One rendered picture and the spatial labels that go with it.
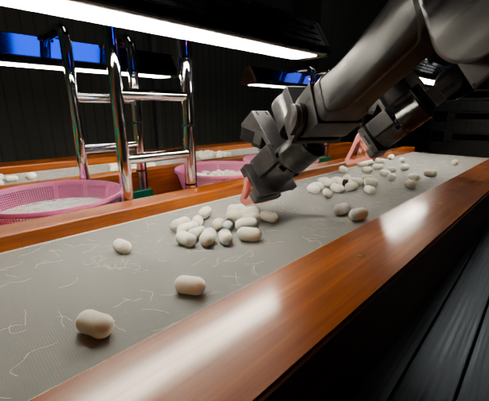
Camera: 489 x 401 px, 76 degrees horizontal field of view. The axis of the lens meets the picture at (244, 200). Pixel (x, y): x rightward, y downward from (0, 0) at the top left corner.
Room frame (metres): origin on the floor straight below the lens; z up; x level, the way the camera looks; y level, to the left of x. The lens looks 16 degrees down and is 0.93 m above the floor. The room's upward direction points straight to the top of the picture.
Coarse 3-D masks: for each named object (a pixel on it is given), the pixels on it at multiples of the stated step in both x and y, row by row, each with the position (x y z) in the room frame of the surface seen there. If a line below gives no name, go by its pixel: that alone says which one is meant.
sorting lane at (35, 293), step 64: (320, 192) 0.74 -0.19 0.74; (384, 192) 0.74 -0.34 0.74; (0, 256) 0.39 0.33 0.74; (64, 256) 0.39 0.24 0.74; (128, 256) 0.39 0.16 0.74; (192, 256) 0.39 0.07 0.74; (256, 256) 0.39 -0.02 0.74; (0, 320) 0.25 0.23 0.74; (64, 320) 0.25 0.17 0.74; (128, 320) 0.25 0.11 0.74; (0, 384) 0.18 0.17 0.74
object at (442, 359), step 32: (480, 256) 0.53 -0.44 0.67; (448, 288) 0.42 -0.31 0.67; (480, 288) 0.42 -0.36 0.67; (416, 320) 0.35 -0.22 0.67; (448, 320) 0.35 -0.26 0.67; (480, 320) 0.35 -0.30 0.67; (416, 352) 0.30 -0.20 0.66; (448, 352) 0.29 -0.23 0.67; (480, 352) 0.29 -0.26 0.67; (384, 384) 0.25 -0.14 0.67; (416, 384) 0.25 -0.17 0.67; (448, 384) 0.25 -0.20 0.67; (480, 384) 0.25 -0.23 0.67
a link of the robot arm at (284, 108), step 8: (288, 88) 0.53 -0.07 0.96; (296, 88) 0.54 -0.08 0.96; (304, 88) 0.54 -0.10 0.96; (280, 96) 0.55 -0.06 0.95; (288, 96) 0.53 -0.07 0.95; (296, 96) 0.52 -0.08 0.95; (272, 104) 0.56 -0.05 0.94; (280, 104) 0.54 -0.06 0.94; (288, 104) 0.53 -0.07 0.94; (296, 104) 0.44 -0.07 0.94; (280, 112) 0.54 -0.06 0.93; (288, 112) 0.45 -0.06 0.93; (296, 112) 0.43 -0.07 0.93; (304, 112) 0.43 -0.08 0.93; (280, 120) 0.53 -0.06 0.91; (288, 120) 0.45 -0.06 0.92; (296, 120) 0.43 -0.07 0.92; (304, 120) 0.43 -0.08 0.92; (280, 128) 0.53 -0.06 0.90; (288, 128) 0.45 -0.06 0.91; (296, 128) 0.44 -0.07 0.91; (288, 136) 0.47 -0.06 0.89; (296, 136) 0.45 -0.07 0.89
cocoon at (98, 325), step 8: (88, 312) 0.24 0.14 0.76; (96, 312) 0.24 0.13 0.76; (80, 320) 0.23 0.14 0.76; (88, 320) 0.23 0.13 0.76; (96, 320) 0.23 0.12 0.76; (104, 320) 0.23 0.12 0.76; (112, 320) 0.23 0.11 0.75; (80, 328) 0.23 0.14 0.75; (88, 328) 0.22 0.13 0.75; (96, 328) 0.22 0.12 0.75; (104, 328) 0.22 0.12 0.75; (112, 328) 0.23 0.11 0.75; (96, 336) 0.22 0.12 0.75; (104, 336) 0.22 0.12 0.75
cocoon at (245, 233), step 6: (240, 228) 0.44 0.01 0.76; (246, 228) 0.44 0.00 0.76; (252, 228) 0.44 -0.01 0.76; (258, 228) 0.44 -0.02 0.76; (240, 234) 0.43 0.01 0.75; (246, 234) 0.43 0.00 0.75; (252, 234) 0.43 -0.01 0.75; (258, 234) 0.43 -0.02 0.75; (246, 240) 0.43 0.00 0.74; (252, 240) 0.43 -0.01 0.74
